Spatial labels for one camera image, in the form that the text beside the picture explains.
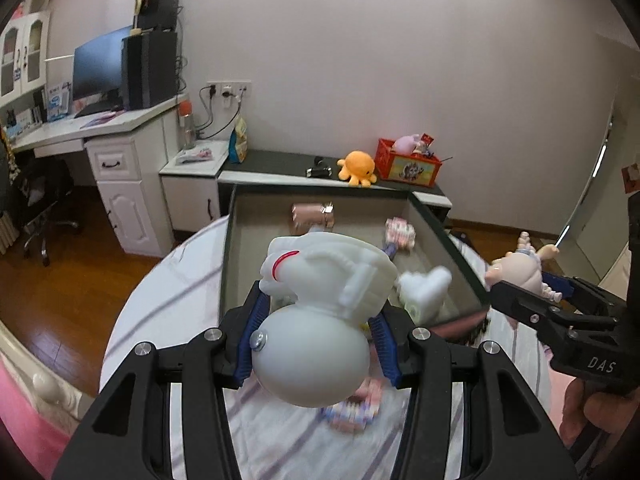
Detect black computer tower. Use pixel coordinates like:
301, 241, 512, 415
120, 30, 180, 111

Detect small black device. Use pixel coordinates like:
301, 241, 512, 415
306, 157, 334, 179

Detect white glass-door cabinet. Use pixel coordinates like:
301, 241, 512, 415
0, 10, 52, 107

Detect striped white blanket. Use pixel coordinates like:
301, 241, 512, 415
100, 212, 557, 480

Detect pink and blue toy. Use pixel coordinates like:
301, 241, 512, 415
321, 376, 384, 434

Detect white desk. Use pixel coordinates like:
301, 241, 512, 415
7, 92, 190, 259

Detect orange octopus plush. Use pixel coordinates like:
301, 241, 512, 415
336, 149, 379, 189

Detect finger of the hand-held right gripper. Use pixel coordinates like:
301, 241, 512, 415
542, 272, 627, 319
489, 280, 572, 347

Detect person's right hand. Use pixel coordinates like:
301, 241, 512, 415
559, 377, 626, 451

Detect blue and white box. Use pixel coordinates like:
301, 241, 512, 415
47, 82, 71, 121

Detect pink rectangular case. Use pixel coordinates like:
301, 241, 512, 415
291, 201, 336, 235

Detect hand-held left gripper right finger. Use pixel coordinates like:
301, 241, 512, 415
369, 307, 584, 480

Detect red printed crate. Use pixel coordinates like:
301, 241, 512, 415
374, 138, 444, 189

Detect white astronaut figure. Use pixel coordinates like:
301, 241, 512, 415
252, 231, 399, 409

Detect pink plush toy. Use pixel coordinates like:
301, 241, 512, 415
391, 133, 424, 155

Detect white plug adapter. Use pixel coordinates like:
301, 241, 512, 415
397, 267, 453, 324

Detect black-topped low cabinet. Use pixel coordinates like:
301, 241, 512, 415
218, 148, 454, 212

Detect black computer monitor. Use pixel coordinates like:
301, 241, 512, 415
72, 25, 134, 107

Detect blue snack bag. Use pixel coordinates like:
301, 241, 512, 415
228, 117, 250, 165

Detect black speaker box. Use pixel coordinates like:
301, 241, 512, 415
133, 0, 180, 32

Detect pink packet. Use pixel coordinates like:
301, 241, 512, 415
176, 146, 215, 165

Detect pink bed blanket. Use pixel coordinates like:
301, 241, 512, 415
0, 350, 68, 480

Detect white wall socket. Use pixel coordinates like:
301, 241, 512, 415
206, 79, 253, 102

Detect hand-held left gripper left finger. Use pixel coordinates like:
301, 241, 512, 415
52, 292, 271, 480

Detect white bed post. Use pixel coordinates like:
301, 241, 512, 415
27, 367, 88, 423

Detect black power cable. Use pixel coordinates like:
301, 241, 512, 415
196, 85, 244, 142

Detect black office chair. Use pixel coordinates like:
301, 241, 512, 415
9, 159, 84, 267

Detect white door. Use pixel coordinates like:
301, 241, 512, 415
550, 74, 640, 283

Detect pale baby doll figure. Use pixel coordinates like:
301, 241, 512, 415
483, 232, 561, 307

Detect orange-capped water bottle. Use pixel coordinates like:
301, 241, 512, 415
178, 100, 196, 150

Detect pink box with black rim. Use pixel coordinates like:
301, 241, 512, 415
218, 184, 489, 347

